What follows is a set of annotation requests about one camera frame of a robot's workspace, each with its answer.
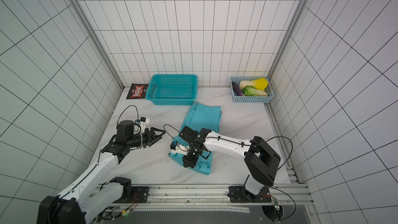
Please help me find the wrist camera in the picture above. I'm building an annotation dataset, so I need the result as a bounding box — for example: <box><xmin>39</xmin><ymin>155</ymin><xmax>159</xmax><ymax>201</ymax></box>
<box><xmin>170</xmin><ymin>142</ymin><xmax>189</xmax><ymax>155</ymax></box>
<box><xmin>135</xmin><ymin>117</ymin><xmax>150</xmax><ymax>133</ymax></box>

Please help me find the teal plastic basket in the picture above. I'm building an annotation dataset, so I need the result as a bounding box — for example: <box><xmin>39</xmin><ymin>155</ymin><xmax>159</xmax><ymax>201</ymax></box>
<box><xmin>146</xmin><ymin>74</ymin><xmax>198</xmax><ymax>105</ymax></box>

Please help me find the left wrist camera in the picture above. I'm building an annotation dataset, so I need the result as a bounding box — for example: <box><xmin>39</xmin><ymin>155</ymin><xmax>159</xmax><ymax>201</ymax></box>
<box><xmin>135</xmin><ymin>117</ymin><xmax>150</xmax><ymax>133</ymax></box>

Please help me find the yellow napa cabbage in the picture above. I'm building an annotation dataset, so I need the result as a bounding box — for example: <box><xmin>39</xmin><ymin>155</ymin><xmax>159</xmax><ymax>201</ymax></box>
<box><xmin>239</xmin><ymin>78</ymin><xmax>268</xmax><ymax>91</ymax></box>

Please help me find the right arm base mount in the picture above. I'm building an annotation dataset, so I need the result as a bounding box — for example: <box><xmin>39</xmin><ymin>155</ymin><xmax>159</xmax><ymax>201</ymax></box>
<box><xmin>227</xmin><ymin>185</ymin><xmax>272</xmax><ymax>203</ymax></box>

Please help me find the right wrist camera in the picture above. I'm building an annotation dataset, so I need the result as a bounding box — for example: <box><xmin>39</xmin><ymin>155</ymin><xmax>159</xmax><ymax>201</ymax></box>
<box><xmin>170</xmin><ymin>142</ymin><xmax>189</xmax><ymax>155</ymax></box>

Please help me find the green napa cabbage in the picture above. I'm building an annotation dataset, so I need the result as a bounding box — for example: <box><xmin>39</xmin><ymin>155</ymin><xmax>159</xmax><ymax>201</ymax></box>
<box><xmin>242</xmin><ymin>86</ymin><xmax>268</xmax><ymax>96</ymax></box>

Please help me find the black red chips bag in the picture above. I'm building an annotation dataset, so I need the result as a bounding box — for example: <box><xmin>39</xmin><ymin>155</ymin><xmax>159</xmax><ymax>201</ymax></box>
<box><xmin>126</xmin><ymin>84</ymin><xmax>149</xmax><ymax>100</ymax></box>

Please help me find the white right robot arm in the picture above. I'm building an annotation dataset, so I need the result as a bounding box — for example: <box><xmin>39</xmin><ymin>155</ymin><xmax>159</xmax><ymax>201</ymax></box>
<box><xmin>179</xmin><ymin>126</ymin><xmax>281</xmax><ymax>200</ymax></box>

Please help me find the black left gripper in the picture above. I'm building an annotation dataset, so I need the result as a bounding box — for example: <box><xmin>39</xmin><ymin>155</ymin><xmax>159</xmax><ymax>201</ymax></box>
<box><xmin>127</xmin><ymin>127</ymin><xmax>166</xmax><ymax>148</ymax></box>

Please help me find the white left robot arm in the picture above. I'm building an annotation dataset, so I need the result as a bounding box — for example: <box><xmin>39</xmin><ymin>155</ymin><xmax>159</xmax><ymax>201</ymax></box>
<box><xmin>37</xmin><ymin>120</ymin><xmax>165</xmax><ymax>224</ymax></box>

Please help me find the light blue plastic basket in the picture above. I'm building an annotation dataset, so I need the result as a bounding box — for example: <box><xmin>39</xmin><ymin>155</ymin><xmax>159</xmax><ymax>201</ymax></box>
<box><xmin>229</xmin><ymin>76</ymin><xmax>275</xmax><ymax>103</ymax></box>

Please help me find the aluminium front rail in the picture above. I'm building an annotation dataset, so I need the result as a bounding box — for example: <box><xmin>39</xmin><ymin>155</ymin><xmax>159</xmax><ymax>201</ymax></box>
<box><xmin>105</xmin><ymin>184</ymin><xmax>320</xmax><ymax>224</ymax></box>

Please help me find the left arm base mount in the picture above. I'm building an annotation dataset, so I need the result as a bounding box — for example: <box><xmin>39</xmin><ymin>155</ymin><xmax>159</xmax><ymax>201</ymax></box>
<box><xmin>115</xmin><ymin>186</ymin><xmax>149</xmax><ymax>204</ymax></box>

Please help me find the purple eggplant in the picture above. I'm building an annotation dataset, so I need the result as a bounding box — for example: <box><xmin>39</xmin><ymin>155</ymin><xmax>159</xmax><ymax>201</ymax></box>
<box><xmin>232</xmin><ymin>82</ymin><xmax>244</xmax><ymax>96</ymax></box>

